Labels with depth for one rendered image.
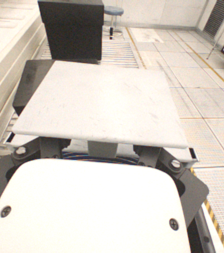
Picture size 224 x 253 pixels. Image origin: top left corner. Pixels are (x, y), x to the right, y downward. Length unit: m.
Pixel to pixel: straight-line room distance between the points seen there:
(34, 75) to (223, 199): 1.48
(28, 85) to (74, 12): 0.43
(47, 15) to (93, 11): 0.20
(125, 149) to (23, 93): 0.42
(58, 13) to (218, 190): 1.57
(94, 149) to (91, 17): 0.76
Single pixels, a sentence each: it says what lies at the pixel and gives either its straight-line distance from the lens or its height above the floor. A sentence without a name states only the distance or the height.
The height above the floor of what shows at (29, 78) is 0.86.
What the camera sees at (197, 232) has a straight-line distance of 0.21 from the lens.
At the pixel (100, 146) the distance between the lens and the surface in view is 0.16.
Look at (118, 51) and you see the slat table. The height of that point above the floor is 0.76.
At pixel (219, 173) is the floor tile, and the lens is 1.64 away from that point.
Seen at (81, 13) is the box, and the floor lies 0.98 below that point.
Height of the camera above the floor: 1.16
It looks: 49 degrees down
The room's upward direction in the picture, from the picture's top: 7 degrees clockwise
